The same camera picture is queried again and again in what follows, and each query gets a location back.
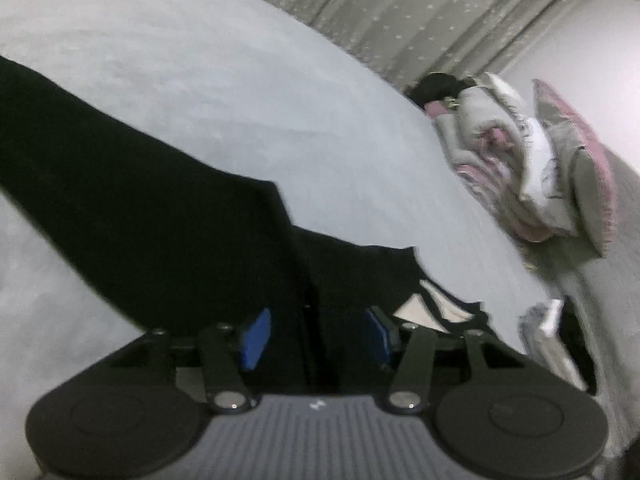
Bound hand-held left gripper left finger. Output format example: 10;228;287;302
107;307;273;413

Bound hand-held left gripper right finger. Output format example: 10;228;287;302
364;306;526;413

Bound black beige-lined pants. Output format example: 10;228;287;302
0;55;493;396

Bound white folded garment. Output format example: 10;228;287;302
520;299;588;393

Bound black folded garment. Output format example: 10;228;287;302
557;296;598;396

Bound folded white and pink quilt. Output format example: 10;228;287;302
425;72;581;243

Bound light grey bed sheet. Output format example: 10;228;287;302
0;0;556;480

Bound black cloth bundle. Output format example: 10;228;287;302
407;74;476;108

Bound pink and grey pillow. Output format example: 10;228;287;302
530;79;618;260

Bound grey star-printed curtain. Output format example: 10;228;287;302
205;0;596;93

